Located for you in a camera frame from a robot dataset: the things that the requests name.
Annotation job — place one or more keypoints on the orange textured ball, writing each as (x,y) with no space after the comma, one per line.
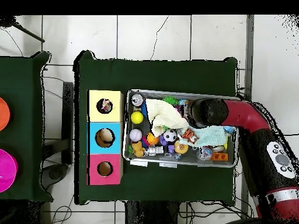
(181,147)

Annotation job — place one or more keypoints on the silver drink can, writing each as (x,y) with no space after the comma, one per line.
(137,99)

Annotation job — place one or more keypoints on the orange bear plush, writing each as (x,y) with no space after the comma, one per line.
(138,149)

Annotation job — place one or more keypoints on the small soccer ball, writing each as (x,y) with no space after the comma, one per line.
(170,136)

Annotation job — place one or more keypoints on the black tripod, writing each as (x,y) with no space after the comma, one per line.
(7,21)

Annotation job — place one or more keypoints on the large green spiky ball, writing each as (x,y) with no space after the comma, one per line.
(171,100)

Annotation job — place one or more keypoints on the pink disc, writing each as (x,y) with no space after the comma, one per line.
(6,170)

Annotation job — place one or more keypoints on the orange disc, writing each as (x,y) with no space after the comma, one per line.
(3,114)

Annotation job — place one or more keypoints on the yellow smiley ball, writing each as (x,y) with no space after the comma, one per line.
(137,117)

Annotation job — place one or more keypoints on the dark green side table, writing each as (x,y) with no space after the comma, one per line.
(25,93)

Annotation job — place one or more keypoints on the pale yellow cloth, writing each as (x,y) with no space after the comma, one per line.
(163,114)

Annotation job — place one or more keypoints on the dark green table cloth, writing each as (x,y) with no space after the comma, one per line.
(154,74)

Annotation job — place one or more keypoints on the mint green cloth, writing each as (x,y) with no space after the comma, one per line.
(211,136)

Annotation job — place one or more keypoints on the clear mesh bin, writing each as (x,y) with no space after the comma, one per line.
(140,161)

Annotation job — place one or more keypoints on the small orange basketball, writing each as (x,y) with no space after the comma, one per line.
(152,139)

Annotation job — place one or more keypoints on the white ball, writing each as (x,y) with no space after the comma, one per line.
(136,135)

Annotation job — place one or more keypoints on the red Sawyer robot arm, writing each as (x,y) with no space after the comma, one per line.
(247,116)

